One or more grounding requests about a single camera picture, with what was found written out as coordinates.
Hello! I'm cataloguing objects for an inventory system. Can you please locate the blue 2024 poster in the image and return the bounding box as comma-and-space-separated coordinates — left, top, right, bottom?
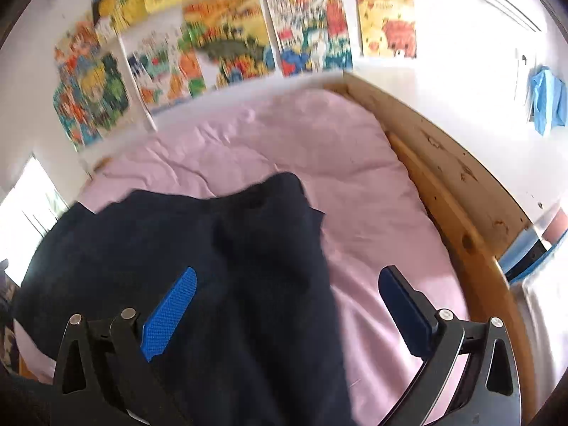
265, 0, 353, 76

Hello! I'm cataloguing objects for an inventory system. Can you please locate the black puffer jacket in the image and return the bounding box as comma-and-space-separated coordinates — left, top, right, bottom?
13, 172, 353, 425

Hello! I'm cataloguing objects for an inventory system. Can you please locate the orange fruit poster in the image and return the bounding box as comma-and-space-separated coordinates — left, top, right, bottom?
120, 21, 207, 113

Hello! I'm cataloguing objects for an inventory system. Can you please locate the blue cloth on wall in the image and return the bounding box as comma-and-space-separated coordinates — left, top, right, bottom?
530, 65, 567, 137

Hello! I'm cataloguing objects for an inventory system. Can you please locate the pink bed sheet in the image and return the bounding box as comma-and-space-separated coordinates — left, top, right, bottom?
80, 89, 468, 425

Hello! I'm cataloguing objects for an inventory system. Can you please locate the wooden bed frame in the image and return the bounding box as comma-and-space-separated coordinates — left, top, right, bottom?
90, 70, 540, 426

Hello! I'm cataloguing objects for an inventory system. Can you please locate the dark whale flower poster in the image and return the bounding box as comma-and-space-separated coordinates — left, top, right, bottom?
178, 0, 275, 88

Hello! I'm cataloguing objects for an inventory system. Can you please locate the green character poster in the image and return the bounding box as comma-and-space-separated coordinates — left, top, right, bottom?
53, 15, 135, 152

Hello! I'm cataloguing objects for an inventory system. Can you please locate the yellow pink pig poster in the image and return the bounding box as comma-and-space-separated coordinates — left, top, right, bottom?
356, 0, 417, 59

